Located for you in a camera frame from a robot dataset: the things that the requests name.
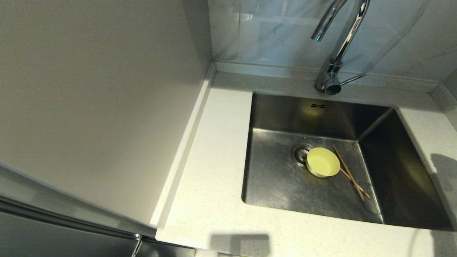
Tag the yellow plastic bowl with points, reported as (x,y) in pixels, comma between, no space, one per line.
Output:
(323,162)

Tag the round metal drain strainer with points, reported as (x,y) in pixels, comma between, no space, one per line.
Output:
(298,153)

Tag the chrome gooseneck faucet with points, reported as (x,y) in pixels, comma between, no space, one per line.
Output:
(332,85)

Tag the grey base cabinet front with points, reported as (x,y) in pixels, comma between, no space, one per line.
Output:
(167,251)

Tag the grey tall cabinet door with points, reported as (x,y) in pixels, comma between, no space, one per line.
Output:
(53,239)

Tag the stainless steel sink basin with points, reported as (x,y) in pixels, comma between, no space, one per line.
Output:
(278,185)

